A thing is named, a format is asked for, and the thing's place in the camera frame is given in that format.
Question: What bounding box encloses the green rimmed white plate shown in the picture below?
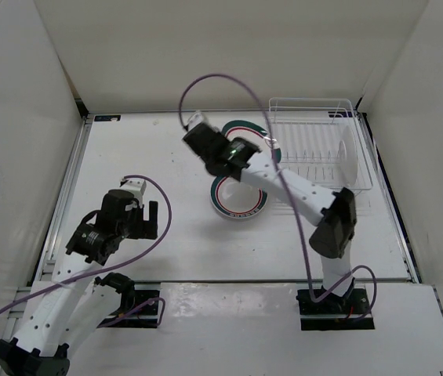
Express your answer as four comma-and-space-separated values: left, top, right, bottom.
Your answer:
209, 177, 268, 220

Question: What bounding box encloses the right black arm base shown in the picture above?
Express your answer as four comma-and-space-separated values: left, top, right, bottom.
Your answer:
296, 287, 375, 331

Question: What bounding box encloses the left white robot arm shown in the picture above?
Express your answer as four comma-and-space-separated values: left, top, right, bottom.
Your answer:
0, 180, 162, 375

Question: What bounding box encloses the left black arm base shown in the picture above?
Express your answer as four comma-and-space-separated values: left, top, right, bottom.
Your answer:
99, 283, 165, 329

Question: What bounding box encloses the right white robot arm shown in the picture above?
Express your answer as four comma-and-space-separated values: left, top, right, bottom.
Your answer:
183, 121, 357, 313

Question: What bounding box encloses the blue label sticker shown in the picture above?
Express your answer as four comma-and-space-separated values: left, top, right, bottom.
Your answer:
93, 114, 121, 122

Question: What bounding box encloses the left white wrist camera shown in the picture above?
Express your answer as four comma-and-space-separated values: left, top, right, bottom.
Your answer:
120, 179, 147, 207

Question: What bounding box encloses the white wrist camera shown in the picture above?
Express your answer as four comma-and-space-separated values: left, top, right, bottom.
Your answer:
120, 179, 147, 207
187, 111, 206, 130

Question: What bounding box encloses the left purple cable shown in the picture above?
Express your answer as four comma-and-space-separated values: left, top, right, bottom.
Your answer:
0, 174, 173, 364

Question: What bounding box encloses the purple cable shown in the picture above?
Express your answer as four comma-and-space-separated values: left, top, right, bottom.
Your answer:
177, 74, 377, 323
0, 174, 173, 364

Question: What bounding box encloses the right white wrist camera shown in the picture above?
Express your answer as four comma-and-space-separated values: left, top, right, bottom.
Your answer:
187, 111, 206, 130

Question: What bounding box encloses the aluminium table rail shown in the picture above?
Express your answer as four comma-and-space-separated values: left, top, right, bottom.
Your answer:
27, 115, 92, 287

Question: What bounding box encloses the white wire dish rack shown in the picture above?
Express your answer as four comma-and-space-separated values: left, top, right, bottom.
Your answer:
267, 96, 375, 215

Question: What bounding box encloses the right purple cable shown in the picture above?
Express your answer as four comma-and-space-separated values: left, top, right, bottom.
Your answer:
177, 74, 377, 323

